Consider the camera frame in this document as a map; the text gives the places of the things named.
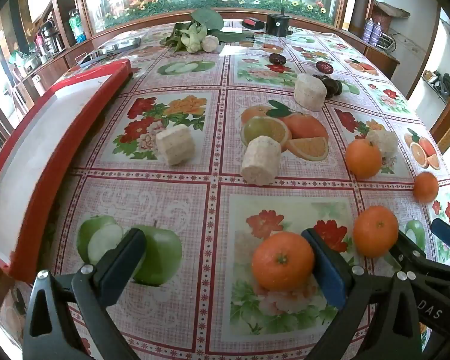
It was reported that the orange tangerine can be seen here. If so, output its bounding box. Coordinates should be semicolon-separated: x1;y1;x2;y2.
251;232;315;292
345;139;382;180
353;205;399;258
413;172;439;203

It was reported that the beige banana chunk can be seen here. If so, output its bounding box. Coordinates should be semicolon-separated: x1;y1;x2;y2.
156;125;196;166
293;73;327;111
366;130;398;158
241;136;281;186

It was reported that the dark red date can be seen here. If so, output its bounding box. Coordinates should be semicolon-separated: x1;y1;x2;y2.
315;61;334;75
269;53;287;65

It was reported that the red rimmed white tray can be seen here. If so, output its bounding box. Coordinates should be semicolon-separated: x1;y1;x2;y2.
0;59;132;283

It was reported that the floral plastic tablecloth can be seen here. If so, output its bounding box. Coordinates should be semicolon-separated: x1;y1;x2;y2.
45;24;450;359

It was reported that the purple spray can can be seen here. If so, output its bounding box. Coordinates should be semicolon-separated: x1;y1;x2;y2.
368;22;382;47
362;18;374;43

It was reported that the black cylindrical grinder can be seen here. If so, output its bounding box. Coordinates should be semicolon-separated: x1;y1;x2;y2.
266;7;291;37

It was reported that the black smartphone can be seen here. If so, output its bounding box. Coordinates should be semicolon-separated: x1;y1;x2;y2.
77;37;141;68

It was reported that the red black small box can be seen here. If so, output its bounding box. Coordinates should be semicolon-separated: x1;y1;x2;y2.
242;17;266;31

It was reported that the green plastic bottle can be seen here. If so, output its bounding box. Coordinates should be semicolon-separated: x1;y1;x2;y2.
68;9;87;43

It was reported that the green bok choy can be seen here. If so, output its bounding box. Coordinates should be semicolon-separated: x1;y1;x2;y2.
160;8;254;54

